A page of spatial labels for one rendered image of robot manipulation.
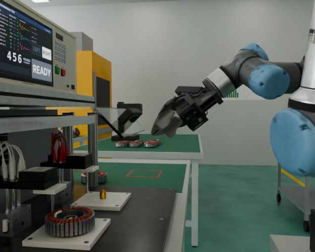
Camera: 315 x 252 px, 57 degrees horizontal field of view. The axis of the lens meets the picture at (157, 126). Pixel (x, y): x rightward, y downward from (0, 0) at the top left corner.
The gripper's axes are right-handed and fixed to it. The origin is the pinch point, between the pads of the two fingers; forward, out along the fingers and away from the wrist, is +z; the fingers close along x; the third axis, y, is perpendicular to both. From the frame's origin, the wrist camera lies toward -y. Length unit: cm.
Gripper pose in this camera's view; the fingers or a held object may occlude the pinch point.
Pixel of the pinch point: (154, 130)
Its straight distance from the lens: 83.5
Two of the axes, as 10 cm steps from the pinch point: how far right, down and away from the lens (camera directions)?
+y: 2.1, 4.7, -8.6
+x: 5.9, 6.4, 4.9
